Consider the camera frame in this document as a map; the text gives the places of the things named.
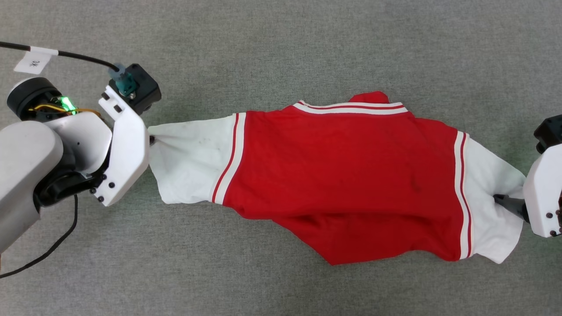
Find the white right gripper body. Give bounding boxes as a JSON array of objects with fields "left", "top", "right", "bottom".
[{"left": 522, "top": 143, "right": 562, "bottom": 239}]

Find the red and white baseball jersey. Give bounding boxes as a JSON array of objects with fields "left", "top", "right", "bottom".
[{"left": 148, "top": 91, "right": 527, "bottom": 266}]

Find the black camera cable teal plug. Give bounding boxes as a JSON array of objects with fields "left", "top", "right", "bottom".
[{"left": 0, "top": 41, "right": 137, "bottom": 97}]

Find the white paper cable label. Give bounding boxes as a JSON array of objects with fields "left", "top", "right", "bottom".
[{"left": 13, "top": 46, "right": 59, "bottom": 75}]

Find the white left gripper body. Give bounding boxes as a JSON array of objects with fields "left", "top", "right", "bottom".
[{"left": 90, "top": 86, "right": 151, "bottom": 207}]

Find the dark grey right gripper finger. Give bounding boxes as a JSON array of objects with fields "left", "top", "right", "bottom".
[{"left": 494, "top": 194, "right": 530, "bottom": 223}]

